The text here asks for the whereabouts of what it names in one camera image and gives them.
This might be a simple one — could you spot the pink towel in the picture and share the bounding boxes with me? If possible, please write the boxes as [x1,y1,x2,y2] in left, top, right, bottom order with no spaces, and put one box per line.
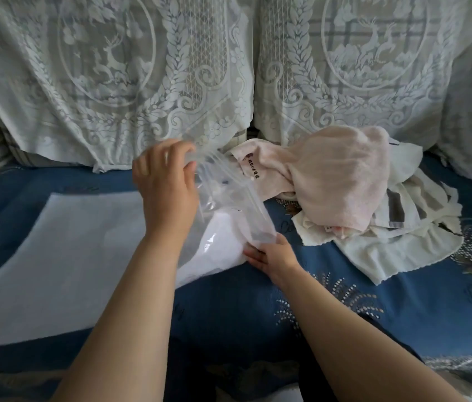
[232,125,392,241]

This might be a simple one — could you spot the cream brown-striped towel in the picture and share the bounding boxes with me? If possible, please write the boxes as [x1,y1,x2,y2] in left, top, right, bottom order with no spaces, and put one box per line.
[369,175,463,241]

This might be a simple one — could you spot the blue embroidered seat cover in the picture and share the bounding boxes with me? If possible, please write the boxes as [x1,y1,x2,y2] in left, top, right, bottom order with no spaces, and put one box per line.
[0,150,472,402]

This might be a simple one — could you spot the person's left hand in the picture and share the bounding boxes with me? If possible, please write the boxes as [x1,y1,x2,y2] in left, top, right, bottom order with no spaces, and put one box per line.
[132,137,200,244]

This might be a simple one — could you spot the white deer lace cover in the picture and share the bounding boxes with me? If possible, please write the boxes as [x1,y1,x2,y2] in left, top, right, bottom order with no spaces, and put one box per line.
[0,0,256,172]
[252,0,472,154]

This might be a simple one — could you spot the person's right forearm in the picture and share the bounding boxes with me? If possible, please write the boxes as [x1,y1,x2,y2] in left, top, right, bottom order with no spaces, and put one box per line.
[276,263,467,402]

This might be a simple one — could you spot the person's right hand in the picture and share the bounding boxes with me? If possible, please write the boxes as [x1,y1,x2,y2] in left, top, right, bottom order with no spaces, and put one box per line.
[243,233,304,285]

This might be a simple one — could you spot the person's left forearm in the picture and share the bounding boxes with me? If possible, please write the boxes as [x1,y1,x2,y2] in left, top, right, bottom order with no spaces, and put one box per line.
[51,234,199,402]

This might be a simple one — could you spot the translucent plastic zip bag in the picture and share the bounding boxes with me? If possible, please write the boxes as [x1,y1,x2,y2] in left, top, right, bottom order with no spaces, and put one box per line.
[0,140,280,352]

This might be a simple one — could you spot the person's black trousers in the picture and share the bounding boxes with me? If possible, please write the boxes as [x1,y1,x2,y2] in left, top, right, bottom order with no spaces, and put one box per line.
[165,313,425,402]

